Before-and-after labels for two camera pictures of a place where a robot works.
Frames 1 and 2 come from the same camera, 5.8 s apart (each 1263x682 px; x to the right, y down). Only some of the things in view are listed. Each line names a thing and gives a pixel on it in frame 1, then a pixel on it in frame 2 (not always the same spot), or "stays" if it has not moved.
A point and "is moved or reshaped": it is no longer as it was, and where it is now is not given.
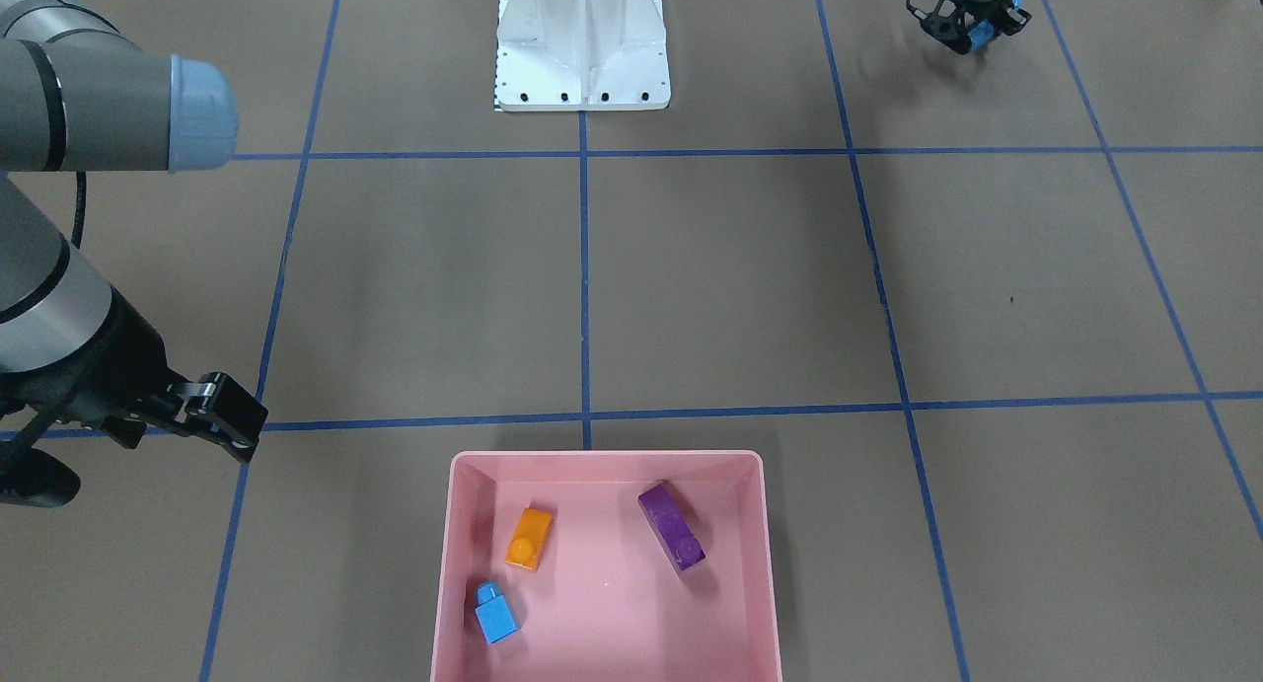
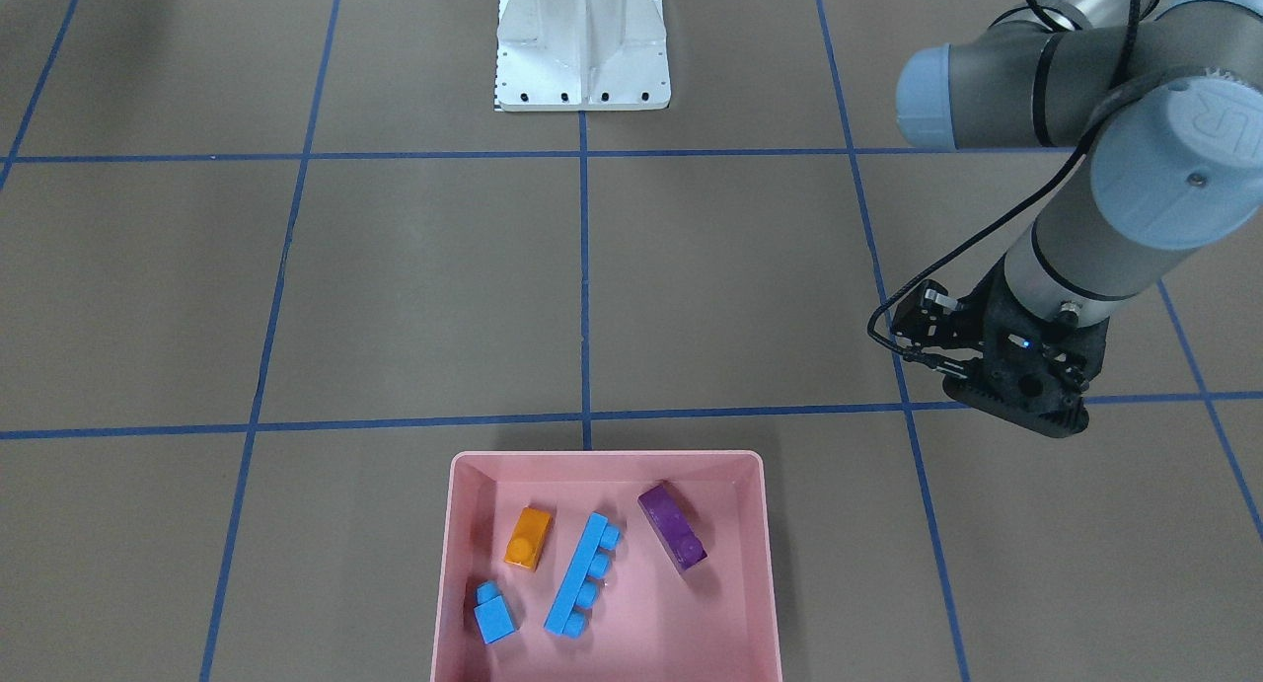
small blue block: (495, 619) stays
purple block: (671, 522) stays
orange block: (528, 540) stays
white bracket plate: (581, 41) stays
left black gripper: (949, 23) to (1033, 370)
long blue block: (981, 34) is moved or reshaped
